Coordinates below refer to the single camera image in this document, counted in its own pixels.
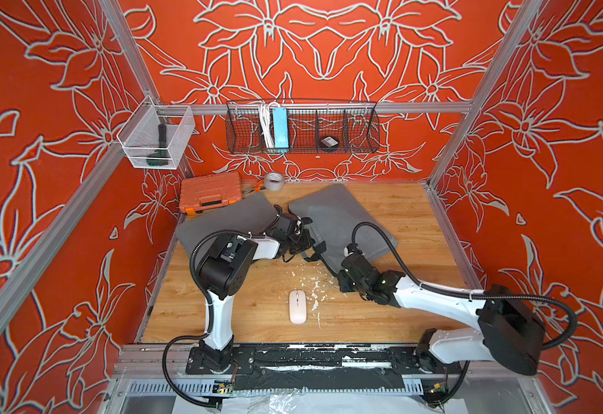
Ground orange handled pliers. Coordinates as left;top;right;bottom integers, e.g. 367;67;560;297
243;180;264;195

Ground black wire wall basket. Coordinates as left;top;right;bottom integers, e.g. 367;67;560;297
225;99;381;155

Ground light blue box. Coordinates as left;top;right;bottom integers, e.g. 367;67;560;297
272;106;289;153

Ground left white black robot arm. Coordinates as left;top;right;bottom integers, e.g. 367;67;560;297
162;205;315;409

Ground grey laptop bag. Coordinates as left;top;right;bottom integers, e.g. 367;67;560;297
175;193;277;257
289;184;383;277

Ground clear tape roll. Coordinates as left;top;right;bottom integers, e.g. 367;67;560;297
263;172;286;191

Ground orange tool case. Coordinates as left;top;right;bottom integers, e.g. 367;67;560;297
179;172;243;215

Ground clear plastic wall bin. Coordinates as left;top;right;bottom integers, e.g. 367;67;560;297
118;97;196;170

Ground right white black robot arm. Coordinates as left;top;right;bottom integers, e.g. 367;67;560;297
339;222;578;376

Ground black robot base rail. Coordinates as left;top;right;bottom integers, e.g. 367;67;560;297
185;343;461;396

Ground white coiled cable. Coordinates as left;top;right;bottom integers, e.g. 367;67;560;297
257;102;276;150

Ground dark green flashlight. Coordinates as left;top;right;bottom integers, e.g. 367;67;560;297
146;124;168;167

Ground pink computer mouse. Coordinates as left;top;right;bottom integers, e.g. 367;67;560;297
289;290;308;325

